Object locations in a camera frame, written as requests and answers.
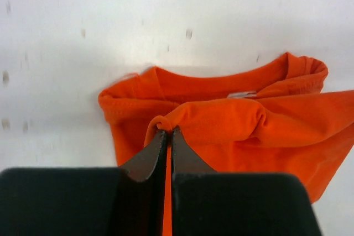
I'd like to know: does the orange t shirt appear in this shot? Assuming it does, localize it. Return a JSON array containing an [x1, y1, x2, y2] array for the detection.
[[98, 53, 353, 235]]

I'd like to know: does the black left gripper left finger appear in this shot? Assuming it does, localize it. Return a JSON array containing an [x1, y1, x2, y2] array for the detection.
[[1, 131, 168, 235]]

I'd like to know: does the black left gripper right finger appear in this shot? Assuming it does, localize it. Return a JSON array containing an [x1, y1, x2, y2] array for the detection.
[[171, 128, 321, 236]]

